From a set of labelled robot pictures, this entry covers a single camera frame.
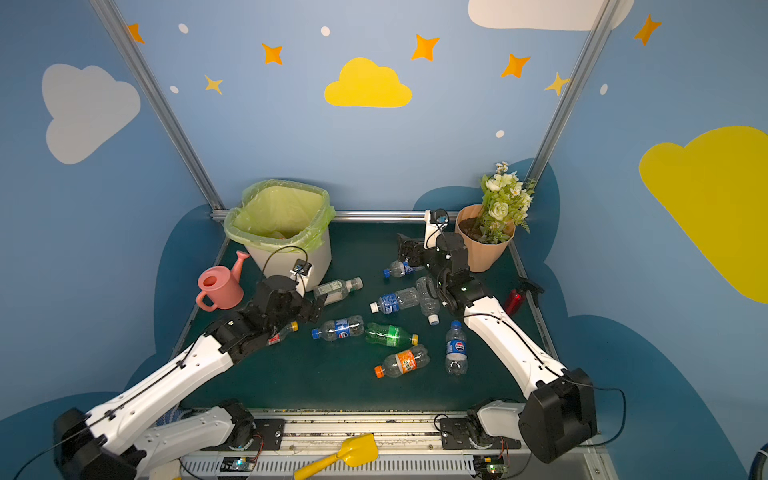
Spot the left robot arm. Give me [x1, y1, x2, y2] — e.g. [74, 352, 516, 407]
[53, 275, 325, 479]

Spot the circuit board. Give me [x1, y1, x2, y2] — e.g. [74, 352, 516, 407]
[219, 457, 257, 474]
[472, 456, 508, 480]

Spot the left circuit board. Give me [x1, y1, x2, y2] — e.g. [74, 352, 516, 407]
[219, 457, 257, 474]

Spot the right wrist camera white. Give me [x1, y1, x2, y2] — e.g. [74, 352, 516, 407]
[423, 208, 450, 249]

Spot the red label yellow cap bottle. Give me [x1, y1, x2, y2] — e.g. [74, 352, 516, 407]
[267, 321, 299, 346]

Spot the small blue label bottle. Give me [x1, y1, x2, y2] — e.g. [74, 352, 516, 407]
[383, 260, 424, 279]

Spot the clear ribbed bottle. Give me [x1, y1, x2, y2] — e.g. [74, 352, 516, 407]
[416, 276, 441, 326]

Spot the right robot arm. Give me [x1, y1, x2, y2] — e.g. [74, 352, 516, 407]
[397, 231, 598, 464]

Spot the aluminium frame post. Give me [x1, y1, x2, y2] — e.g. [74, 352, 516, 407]
[526, 0, 622, 183]
[89, 0, 226, 212]

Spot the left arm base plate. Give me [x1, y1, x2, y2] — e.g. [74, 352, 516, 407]
[225, 418, 286, 451]

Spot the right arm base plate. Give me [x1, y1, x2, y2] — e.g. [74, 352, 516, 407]
[433, 415, 522, 450]

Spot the right circuit board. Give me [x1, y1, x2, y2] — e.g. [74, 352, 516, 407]
[472, 456, 508, 480]

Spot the beige ribbed flower pot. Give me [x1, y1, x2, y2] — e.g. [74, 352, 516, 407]
[455, 202, 516, 273]

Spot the aluminium frame post right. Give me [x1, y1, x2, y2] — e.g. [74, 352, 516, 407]
[526, 0, 622, 183]

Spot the pepsi bottle right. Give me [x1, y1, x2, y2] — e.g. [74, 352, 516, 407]
[445, 320, 469, 376]

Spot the green soda bottle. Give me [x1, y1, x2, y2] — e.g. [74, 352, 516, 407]
[365, 323, 419, 348]

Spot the white label clear bottle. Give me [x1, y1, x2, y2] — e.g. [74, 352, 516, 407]
[313, 277, 364, 305]

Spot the yellow toy shovel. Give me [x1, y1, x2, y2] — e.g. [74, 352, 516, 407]
[293, 433, 379, 480]

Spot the pepsi bottle lying left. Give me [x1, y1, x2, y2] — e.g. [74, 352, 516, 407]
[311, 315, 365, 342]

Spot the blue label white cap bottle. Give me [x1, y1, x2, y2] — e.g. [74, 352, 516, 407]
[369, 287, 419, 315]

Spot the white plastic waste bin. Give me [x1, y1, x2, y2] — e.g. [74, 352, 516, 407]
[246, 230, 332, 291]

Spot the orange cap orange label bottle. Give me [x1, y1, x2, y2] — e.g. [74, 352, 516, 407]
[374, 344, 430, 379]

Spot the artificial white flower plant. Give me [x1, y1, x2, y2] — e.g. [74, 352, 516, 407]
[473, 162, 537, 244]

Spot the red spray bottle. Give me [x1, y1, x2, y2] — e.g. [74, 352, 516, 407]
[503, 277, 545, 317]

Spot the aluminium frame post left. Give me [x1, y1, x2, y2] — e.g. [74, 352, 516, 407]
[89, 0, 226, 212]

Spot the aluminium frame rail back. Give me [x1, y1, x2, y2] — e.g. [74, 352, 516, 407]
[211, 208, 460, 224]

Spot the pink watering can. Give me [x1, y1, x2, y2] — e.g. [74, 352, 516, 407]
[196, 251, 250, 312]

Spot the green bin liner bag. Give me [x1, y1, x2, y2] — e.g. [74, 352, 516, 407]
[223, 179, 336, 252]

